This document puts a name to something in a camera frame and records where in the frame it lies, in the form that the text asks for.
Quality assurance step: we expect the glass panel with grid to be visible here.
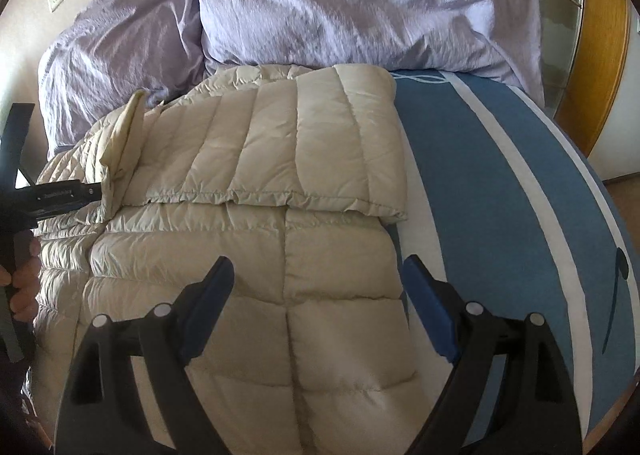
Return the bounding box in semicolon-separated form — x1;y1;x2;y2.
522;0;586;116

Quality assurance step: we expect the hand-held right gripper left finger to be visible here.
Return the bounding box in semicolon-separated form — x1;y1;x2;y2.
54;256;236;455

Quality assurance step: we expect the cream quilted down jacket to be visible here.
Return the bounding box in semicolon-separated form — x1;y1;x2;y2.
20;64;431;455

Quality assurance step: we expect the person's left hand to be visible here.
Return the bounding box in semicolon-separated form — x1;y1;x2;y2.
0;237;43;327

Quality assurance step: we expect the blue white-striped bed sheet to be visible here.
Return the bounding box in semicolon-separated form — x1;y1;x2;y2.
387;69;639;455

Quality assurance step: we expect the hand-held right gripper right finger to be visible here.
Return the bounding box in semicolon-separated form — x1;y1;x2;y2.
403;255;584;455

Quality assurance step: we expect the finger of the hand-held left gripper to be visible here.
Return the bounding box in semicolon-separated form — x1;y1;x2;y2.
37;180;103;222

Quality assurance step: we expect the large lavender pillow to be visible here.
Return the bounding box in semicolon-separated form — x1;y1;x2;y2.
186;0;546;103

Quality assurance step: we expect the crumpled lavender duvet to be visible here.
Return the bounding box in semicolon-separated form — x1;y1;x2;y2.
37;0;221;163

